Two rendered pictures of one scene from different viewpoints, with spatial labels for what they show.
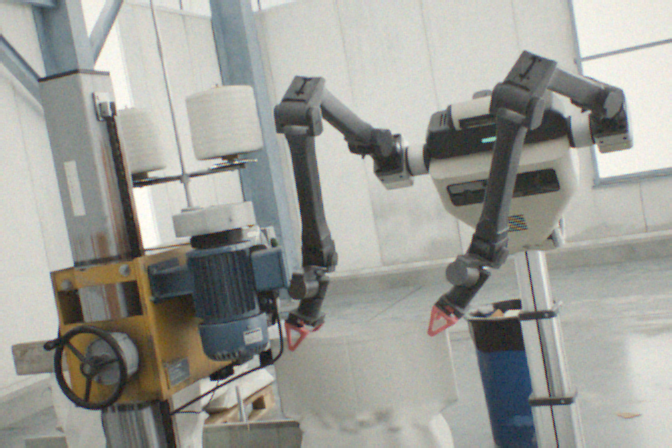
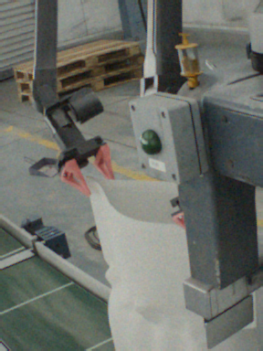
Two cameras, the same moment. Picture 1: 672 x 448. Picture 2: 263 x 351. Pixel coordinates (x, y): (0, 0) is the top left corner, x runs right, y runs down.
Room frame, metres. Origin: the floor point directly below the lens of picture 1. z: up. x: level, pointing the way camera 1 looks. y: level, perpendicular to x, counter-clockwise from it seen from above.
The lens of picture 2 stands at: (3.13, 0.57, 1.52)
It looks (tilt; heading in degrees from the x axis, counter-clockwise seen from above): 22 degrees down; 216
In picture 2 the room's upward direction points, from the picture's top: 10 degrees counter-clockwise
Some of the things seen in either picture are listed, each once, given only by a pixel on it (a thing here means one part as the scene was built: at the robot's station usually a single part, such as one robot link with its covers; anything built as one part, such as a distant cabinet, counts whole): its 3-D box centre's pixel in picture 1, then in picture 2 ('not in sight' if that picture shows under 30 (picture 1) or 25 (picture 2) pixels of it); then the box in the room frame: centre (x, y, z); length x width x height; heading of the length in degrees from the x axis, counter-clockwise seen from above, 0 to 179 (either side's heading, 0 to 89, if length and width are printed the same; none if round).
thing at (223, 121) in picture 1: (224, 123); not in sight; (2.12, 0.20, 1.61); 0.17 x 0.17 x 0.17
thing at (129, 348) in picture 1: (110, 358); not in sight; (1.92, 0.51, 1.14); 0.11 x 0.06 x 0.11; 67
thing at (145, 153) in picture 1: (132, 142); not in sight; (2.22, 0.44, 1.61); 0.15 x 0.14 x 0.17; 67
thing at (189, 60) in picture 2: not in sight; (189, 58); (2.46, 0.21, 1.37); 0.03 x 0.02 x 0.03; 67
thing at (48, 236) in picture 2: not in sight; (38, 237); (1.35, -1.25, 0.35); 0.30 x 0.15 x 0.15; 67
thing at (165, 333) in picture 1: (147, 319); not in sight; (2.10, 0.46, 1.18); 0.34 x 0.25 x 0.31; 157
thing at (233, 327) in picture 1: (228, 300); not in sight; (1.98, 0.25, 1.21); 0.15 x 0.15 x 0.25
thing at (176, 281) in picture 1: (182, 278); not in sight; (1.98, 0.34, 1.27); 0.12 x 0.09 x 0.09; 157
